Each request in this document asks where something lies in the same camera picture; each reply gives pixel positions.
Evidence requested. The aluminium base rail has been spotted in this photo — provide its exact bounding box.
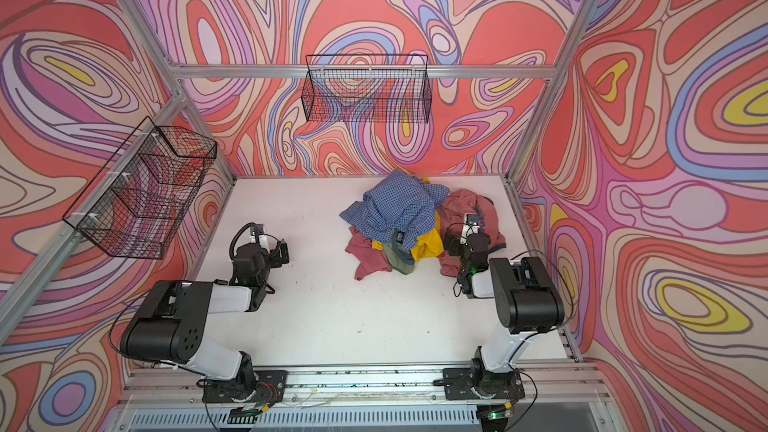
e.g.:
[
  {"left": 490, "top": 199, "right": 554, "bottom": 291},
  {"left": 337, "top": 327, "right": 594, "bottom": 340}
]
[{"left": 103, "top": 362, "right": 629, "bottom": 431}]

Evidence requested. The maroon pink cloth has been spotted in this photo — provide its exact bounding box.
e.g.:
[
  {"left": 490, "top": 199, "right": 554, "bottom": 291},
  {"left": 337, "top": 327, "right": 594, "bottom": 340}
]
[{"left": 345, "top": 226, "right": 392, "bottom": 281}]

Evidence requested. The black wire basket wall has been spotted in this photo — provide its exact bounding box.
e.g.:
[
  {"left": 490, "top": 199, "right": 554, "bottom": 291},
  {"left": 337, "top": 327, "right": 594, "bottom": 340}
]
[
  {"left": 301, "top": 53, "right": 433, "bottom": 124},
  {"left": 62, "top": 118, "right": 218, "bottom": 260}
]

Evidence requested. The yellow cloth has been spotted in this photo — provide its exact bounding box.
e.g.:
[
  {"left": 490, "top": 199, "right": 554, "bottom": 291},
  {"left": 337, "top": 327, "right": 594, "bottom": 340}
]
[{"left": 371, "top": 172, "right": 450, "bottom": 262}]

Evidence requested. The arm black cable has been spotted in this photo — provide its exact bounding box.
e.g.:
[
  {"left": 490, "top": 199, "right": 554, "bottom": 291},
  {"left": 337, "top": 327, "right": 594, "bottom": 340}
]
[
  {"left": 509, "top": 250, "right": 577, "bottom": 325},
  {"left": 229, "top": 222, "right": 266, "bottom": 262}
]

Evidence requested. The green cloth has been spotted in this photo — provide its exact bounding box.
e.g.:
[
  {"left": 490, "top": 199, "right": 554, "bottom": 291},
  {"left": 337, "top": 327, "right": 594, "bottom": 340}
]
[{"left": 383, "top": 242, "right": 415, "bottom": 275}]

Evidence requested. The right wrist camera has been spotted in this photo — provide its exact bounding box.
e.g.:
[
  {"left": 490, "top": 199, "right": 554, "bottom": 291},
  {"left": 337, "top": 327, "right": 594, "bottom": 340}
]
[{"left": 463, "top": 214, "right": 482, "bottom": 237}]

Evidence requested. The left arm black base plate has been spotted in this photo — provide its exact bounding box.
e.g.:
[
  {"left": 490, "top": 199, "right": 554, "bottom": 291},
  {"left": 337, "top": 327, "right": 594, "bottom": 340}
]
[{"left": 196, "top": 369, "right": 288, "bottom": 405}]

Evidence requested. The pink hooded sweatshirt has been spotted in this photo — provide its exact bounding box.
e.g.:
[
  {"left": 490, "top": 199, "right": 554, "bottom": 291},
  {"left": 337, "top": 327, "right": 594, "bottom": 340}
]
[{"left": 437, "top": 189, "right": 506, "bottom": 278}]

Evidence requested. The blue checkered shirt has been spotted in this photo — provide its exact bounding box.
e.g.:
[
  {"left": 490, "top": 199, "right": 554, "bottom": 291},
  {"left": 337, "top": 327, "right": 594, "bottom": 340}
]
[{"left": 339, "top": 171, "right": 450, "bottom": 249}]

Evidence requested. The black wire basket left wall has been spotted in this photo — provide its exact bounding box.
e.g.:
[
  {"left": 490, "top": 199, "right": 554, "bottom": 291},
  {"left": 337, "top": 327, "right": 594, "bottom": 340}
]
[{"left": 62, "top": 118, "right": 218, "bottom": 260}]

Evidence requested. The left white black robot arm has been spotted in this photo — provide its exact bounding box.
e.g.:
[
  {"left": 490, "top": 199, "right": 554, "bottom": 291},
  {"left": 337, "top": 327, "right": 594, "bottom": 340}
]
[{"left": 119, "top": 240, "right": 289, "bottom": 408}]

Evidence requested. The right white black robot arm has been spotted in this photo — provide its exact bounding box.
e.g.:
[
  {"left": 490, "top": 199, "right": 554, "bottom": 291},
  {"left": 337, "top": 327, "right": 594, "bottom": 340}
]
[{"left": 436, "top": 230, "right": 566, "bottom": 402}]

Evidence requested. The black wire basket back wall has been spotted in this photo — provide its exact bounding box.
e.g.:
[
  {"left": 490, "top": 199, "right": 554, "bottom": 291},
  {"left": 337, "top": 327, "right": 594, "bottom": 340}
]
[{"left": 301, "top": 53, "right": 433, "bottom": 124}]

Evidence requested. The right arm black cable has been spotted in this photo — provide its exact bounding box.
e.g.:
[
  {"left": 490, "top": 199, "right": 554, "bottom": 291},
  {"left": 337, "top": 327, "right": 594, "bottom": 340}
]
[{"left": 509, "top": 250, "right": 577, "bottom": 325}]

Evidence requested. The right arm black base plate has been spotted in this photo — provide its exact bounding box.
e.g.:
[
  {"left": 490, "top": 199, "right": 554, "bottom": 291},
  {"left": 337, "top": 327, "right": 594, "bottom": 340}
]
[{"left": 433, "top": 367, "right": 526, "bottom": 403}]

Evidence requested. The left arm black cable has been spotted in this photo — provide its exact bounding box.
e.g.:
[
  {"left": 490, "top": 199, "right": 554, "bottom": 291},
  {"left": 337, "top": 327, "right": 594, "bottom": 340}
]
[{"left": 229, "top": 222, "right": 266, "bottom": 262}]

